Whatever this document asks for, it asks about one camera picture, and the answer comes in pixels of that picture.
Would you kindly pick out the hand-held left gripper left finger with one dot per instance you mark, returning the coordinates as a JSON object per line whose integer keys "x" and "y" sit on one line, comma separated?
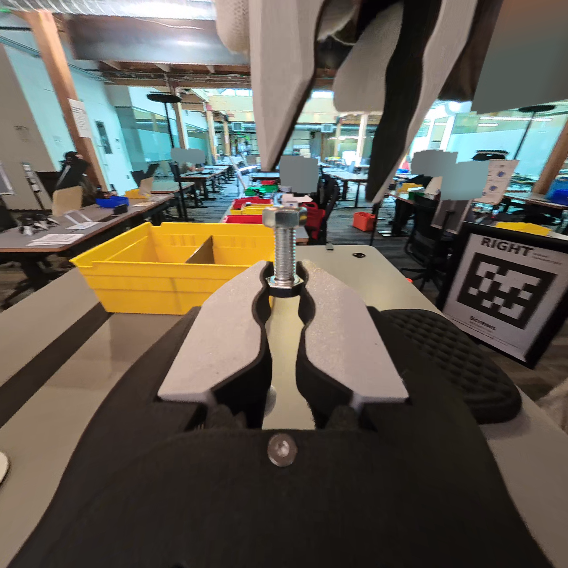
{"x": 217, "y": 346}

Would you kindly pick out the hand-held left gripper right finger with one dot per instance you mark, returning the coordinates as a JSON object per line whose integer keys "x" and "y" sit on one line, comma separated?
{"x": 346, "y": 346}

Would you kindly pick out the person's right hand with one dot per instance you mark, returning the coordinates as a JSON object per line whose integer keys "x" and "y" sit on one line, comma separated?
{"x": 373, "y": 71}

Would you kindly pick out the silver hex nut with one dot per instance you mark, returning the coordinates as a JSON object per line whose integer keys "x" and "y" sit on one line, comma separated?
{"x": 285, "y": 282}

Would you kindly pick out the black floor lamp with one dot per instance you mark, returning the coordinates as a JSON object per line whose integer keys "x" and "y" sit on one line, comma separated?
{"x": 537, "y": 109}

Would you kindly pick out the background office desk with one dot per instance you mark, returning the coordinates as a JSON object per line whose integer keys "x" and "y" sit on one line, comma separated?
{"x": 80, "y": 222}

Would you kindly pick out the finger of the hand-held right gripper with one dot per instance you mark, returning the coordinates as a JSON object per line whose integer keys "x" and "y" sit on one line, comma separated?
{"x": 284, "y": 71}
{"x": 422, "y": 80}

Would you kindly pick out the black framed sign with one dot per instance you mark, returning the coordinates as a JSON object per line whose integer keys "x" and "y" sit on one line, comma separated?
{"x": 506, "y": 293}

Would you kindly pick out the white dotted paper sign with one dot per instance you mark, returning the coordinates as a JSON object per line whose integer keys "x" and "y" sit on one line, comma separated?
{"x": 501, "y": 179}

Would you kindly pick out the silver hex bolt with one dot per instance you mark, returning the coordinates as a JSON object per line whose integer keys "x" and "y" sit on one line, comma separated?
{"x": 285, "y": 215}

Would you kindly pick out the blue box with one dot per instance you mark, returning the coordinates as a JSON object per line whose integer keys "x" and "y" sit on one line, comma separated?
{"x": 113, "y": 201}

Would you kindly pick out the person's right forearm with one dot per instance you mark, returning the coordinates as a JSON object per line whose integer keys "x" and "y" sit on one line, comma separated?
{"x": 463, "y": 67}

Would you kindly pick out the yellow plastic bin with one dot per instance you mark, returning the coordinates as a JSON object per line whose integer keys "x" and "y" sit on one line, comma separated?
{"x": 133, "y": 280}

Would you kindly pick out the red bin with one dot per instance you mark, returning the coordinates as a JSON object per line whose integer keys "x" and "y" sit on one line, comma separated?
{"x": 364, "y": 220}

